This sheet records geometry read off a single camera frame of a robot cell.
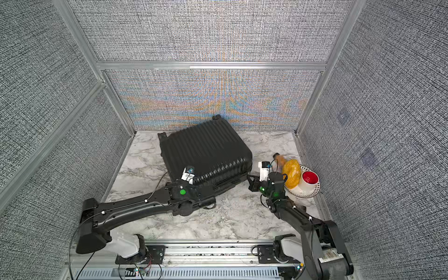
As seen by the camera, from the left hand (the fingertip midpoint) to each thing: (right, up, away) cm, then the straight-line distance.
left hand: (186, 191), depth 73 cm
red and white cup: (+60, +1, +19) cm, 64 cm away
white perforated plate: (+55, -5, +19) cm, 59 cm away
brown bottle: (+49, +11, +31) cm, 59 cm away
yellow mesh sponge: (+52, +7, +19) cm, 56 cm away
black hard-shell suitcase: (+14, +14, +11) cm, 23 cm away
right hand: (+28, +6, +13) cm, 31 cm away
